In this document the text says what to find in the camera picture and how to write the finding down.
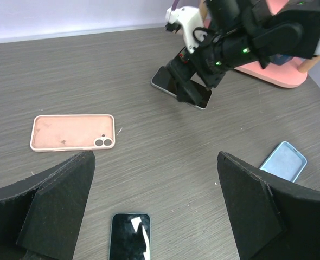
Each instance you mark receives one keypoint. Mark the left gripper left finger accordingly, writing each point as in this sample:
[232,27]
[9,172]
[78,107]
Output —
[41,216]

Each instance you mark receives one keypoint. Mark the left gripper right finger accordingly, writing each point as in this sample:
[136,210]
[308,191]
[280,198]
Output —
[271,218]

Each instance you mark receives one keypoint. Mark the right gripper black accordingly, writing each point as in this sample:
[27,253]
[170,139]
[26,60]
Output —
[210,56]

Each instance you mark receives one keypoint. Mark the black phone silver edge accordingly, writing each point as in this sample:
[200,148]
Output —
[163,81]

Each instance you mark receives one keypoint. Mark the blue phone case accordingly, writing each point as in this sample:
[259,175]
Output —
[285,162]

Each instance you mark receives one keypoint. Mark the pink phone case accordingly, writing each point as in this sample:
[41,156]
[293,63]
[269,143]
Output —
[73,132]

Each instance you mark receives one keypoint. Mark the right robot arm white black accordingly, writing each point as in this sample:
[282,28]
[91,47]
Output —
[242,32]

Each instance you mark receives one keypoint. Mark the black phone near left arm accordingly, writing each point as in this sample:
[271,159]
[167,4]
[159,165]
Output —
[130,237]

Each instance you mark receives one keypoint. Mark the blue mug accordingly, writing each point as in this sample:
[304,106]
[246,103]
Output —
[280,59]

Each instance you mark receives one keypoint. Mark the pink three-tier shelf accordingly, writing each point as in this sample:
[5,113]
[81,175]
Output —
[279,73]

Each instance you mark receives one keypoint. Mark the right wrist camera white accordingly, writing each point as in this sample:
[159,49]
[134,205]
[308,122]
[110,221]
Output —
[189,19]

